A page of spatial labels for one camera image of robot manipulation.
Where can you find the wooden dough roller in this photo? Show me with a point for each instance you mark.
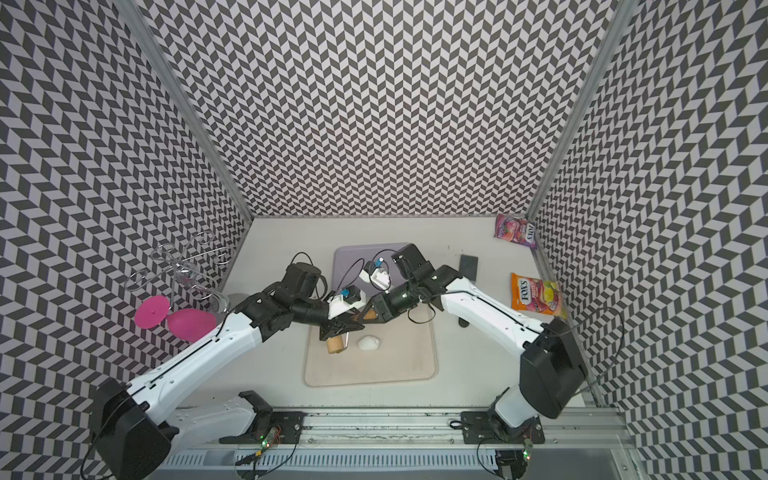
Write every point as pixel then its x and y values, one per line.
pixel 338 344

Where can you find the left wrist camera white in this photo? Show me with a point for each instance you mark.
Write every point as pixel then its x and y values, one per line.
pixel 348 300

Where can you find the metal wire glass rack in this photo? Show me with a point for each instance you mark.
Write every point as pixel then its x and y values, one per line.
pixel 181 263

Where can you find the pink plastic wine glass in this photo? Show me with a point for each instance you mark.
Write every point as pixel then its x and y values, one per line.
pixel 186 324

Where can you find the purple plastic tray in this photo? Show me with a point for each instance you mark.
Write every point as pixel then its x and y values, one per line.
pixel 348 262

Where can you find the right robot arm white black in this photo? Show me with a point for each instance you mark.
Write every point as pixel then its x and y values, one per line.
pixel 550 366

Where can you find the pink snack bag far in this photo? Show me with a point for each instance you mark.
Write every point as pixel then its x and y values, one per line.
pixel 515 229

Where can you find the black handled metal scraper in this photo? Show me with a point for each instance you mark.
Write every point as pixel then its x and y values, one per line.
pixel 468 266

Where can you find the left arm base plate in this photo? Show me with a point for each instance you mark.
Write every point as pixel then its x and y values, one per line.
pixel 265 426

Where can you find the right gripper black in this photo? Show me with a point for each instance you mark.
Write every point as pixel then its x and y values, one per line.
pixel 383 307

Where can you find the orange yellow snack bag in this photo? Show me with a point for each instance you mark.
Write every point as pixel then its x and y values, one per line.
pixel 537 295

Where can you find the beige plastic tray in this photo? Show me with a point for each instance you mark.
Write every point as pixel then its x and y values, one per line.
pixel 407 353

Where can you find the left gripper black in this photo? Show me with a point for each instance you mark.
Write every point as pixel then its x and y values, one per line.
pixel 339 325

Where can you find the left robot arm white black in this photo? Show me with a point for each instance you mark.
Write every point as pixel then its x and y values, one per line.
pixel 134 426

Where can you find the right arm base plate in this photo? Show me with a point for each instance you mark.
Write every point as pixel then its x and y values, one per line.
pixel 482 427

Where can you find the white dough ball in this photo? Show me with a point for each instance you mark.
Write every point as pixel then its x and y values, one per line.
pixel 368 343

